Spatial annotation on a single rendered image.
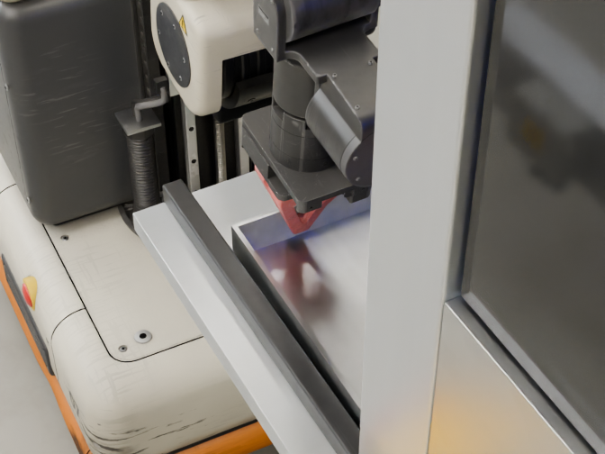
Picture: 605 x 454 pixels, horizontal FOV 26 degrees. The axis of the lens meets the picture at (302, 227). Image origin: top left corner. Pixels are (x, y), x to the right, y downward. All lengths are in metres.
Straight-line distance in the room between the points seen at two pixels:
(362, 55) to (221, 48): 0.61
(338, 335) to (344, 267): 0.07
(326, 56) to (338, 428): 0.26
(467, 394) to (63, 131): 1.32
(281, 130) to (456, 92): 0.46
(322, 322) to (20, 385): 1.21
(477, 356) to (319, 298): 0.47
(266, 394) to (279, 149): 0.18
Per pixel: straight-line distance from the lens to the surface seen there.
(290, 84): 0.93
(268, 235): 1.07
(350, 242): 1.08
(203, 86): 1.53
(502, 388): 0.57
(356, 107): 0.86
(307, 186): 0.98
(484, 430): 0.60
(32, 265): 1.97
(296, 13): 0.87
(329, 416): 0.94
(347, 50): 0.90
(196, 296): 1.05
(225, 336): 1.02
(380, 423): 0.71
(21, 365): 2.20
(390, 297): 0.64
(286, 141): 0.97
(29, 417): 2.13
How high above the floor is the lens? 1.63
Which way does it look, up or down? 43 degrees down
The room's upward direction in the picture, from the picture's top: straight up
